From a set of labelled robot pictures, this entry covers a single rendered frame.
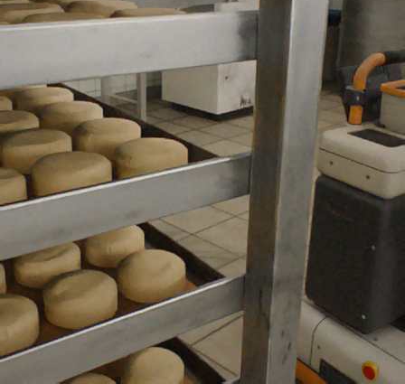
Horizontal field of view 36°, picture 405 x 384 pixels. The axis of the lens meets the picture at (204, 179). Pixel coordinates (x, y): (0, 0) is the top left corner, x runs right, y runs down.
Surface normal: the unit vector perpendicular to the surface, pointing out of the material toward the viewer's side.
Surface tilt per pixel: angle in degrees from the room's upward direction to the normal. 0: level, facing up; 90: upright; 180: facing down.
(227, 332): 0
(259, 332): 90
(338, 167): 90
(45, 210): 90
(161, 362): 0
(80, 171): 0
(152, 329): 90
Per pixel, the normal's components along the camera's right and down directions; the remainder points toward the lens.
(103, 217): 0.58, 0.30
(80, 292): 0.02, -0.93
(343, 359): -0.80, 0.20
